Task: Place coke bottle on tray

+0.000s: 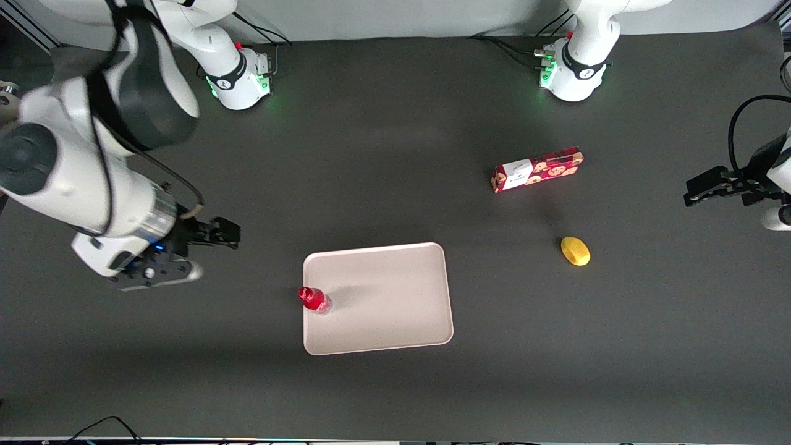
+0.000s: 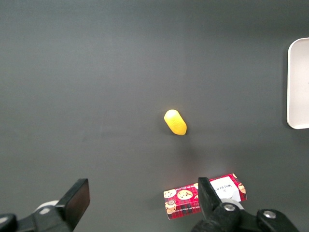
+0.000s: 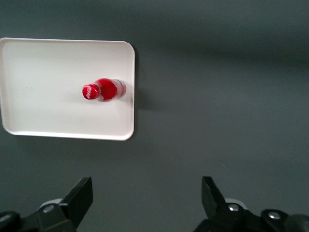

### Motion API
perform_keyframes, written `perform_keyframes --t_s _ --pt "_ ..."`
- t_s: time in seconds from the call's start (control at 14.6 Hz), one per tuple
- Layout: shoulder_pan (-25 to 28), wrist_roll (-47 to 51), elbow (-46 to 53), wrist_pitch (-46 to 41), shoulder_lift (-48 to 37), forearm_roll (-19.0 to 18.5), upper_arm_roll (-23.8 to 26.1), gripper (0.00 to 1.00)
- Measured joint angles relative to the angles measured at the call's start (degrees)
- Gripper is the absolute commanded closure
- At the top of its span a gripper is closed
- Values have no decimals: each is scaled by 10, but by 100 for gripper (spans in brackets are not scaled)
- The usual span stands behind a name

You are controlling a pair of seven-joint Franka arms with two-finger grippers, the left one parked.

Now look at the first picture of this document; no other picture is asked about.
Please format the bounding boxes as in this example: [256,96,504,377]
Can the grey rounded equipment piece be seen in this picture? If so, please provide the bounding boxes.
[0,80,25,134]

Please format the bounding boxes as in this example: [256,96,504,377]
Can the red cookie box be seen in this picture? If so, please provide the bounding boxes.
[491,146,585,194]

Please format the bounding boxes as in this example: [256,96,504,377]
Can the red coke bottle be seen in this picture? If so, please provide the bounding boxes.
[297,286,333,315]

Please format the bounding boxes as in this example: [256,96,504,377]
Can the dark grey table mat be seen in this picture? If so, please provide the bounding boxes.
[0,22,791,443]

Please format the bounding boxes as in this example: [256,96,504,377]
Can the beige rectangular tray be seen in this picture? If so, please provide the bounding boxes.
[303,242,454,357]

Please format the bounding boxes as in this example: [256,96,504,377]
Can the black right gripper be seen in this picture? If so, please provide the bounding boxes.
[162,217,241,261]

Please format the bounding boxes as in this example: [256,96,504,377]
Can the aluminium frame bar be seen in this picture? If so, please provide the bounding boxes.
[0,0,64,53]

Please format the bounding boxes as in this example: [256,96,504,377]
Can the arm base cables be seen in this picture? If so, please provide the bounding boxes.
[468,9,577,70]
[235,12,293,78]

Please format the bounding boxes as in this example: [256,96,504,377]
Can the black cable at table edge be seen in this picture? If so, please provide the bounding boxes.
[62,415,144,445]

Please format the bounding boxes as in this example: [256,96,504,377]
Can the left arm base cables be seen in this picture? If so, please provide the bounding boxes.
[468,9,577,70]

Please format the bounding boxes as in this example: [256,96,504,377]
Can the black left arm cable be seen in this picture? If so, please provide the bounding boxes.
[727,94,791,181]

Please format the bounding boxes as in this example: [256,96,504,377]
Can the yellow lemon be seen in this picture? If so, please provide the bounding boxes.
[560,236,591,267]

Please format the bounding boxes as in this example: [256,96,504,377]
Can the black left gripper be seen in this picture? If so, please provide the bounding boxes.
[683,135,789,207]

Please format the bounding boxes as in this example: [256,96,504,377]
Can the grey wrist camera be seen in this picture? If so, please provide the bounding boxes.
[762,206,791,231]
[110,260,204,292]

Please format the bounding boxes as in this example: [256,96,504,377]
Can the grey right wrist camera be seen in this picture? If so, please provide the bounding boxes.
[110,260,204,292]

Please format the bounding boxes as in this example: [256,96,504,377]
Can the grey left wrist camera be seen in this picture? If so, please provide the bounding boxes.
[762,206,791,231]

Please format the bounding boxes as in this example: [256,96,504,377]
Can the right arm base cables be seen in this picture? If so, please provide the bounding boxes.
[235,12,293,78]

